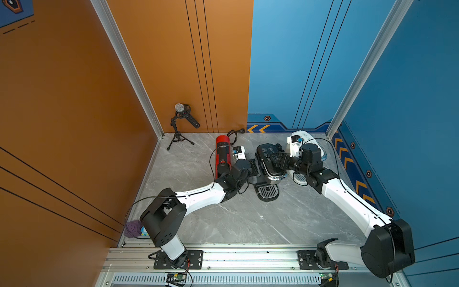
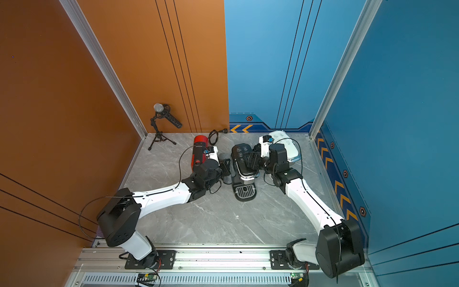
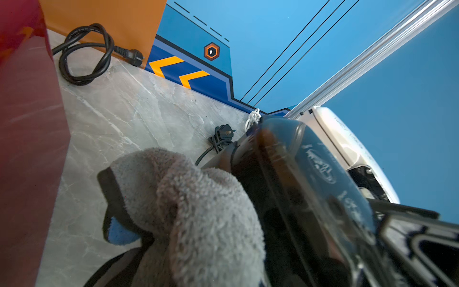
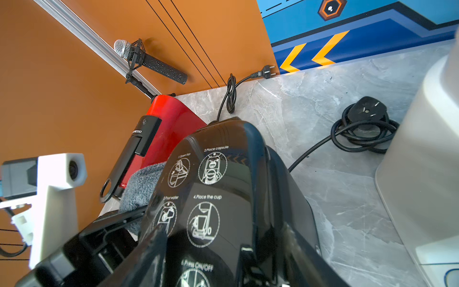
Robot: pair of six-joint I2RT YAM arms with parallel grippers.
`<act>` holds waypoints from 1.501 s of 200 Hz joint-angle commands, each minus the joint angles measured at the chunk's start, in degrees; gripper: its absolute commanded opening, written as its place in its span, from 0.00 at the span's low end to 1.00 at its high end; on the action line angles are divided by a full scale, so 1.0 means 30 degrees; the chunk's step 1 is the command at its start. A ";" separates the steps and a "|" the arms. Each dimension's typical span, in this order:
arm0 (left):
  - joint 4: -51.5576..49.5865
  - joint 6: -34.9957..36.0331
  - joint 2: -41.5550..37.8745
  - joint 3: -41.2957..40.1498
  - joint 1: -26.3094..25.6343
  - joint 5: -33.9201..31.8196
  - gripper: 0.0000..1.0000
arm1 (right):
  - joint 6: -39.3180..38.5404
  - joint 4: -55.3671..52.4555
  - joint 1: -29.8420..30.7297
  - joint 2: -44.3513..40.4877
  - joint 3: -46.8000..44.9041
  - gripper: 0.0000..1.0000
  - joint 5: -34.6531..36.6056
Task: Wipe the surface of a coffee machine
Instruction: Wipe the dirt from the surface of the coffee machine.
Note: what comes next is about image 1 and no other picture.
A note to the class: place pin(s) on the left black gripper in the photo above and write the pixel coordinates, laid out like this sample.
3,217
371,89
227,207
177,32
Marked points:
253,169

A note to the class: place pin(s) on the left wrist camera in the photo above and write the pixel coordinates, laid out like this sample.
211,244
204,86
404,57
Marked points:
239,153

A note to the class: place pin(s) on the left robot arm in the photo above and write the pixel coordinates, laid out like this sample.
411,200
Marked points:
165,214

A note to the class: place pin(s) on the left circuit board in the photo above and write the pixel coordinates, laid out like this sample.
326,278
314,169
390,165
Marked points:
176,279

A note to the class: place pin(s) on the white coffee machine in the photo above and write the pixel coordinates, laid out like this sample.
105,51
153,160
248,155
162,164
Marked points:
310,161

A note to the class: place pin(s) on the black coffee machine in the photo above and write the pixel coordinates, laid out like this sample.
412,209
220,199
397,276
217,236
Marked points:
266,185

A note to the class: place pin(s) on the purple toy cube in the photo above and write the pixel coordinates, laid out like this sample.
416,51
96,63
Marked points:
133,229

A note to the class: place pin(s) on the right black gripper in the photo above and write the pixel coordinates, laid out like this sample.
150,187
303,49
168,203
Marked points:
284,157

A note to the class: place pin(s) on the right circuit board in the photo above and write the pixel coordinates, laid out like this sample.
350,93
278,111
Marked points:
329,280

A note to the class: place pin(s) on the grey microfibre cloth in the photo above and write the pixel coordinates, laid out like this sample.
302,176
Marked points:
274,164

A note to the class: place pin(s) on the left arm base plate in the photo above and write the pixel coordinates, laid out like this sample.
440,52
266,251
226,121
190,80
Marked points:
189,260

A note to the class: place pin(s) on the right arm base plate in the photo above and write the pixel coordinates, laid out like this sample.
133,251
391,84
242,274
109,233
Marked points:
308,260

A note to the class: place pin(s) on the red capsule coffee machine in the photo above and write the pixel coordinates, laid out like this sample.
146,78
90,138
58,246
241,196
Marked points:
223,155

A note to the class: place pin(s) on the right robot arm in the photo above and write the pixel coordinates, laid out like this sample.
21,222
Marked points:
389,245

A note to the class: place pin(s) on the circuit board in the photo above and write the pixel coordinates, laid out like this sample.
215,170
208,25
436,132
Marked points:
329,280
176,279

